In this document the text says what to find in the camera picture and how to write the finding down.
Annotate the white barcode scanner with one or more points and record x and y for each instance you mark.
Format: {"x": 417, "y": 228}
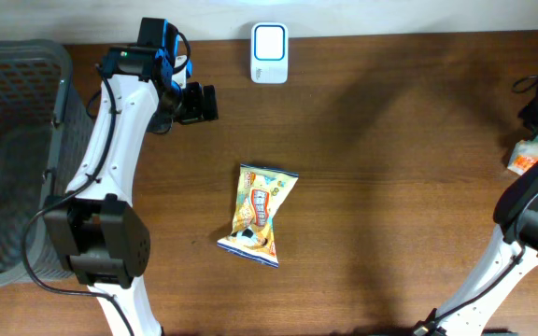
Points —
{"x": 269, "y": 53}

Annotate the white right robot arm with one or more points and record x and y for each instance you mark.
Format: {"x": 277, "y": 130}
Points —
{"x": 511, "y": 254}

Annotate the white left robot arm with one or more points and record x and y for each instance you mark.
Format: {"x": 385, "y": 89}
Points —
{"x": 94, "y": 229}

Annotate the orange small box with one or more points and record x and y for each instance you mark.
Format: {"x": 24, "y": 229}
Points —
{"x": 524, "y": 156}

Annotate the yellow snack bag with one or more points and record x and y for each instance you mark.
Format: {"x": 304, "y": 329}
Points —
{"x": 260, "y": 193}

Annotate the grey plastic basket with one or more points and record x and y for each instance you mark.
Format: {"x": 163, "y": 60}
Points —
{"x": 44, "y": 133}

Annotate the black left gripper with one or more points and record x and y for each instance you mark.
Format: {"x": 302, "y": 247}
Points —
{"x": 196, "y": 109}

